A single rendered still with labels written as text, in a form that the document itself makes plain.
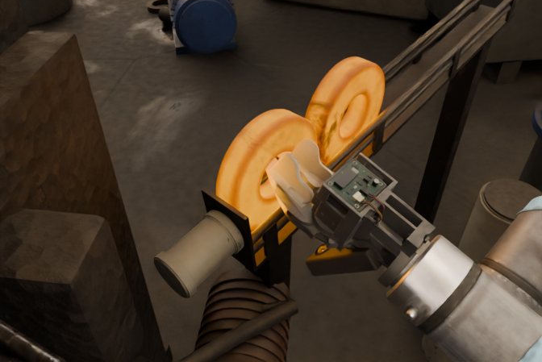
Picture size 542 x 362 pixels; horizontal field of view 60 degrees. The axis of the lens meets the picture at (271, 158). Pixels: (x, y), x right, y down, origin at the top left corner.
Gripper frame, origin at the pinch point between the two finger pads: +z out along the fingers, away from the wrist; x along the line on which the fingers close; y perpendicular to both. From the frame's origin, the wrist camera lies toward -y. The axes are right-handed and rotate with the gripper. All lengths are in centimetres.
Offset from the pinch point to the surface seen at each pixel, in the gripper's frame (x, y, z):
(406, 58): -39.4, -3.5, 2.1
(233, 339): 14.2, -13.6, -10.8
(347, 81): -12.7, 6.5, 0.0
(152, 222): -16, -88, 43
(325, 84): -11.1, 5.2, 1.9
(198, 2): -95, -77, 113
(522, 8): -170, -42, 7
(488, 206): -34.8, -15.5, -24.7
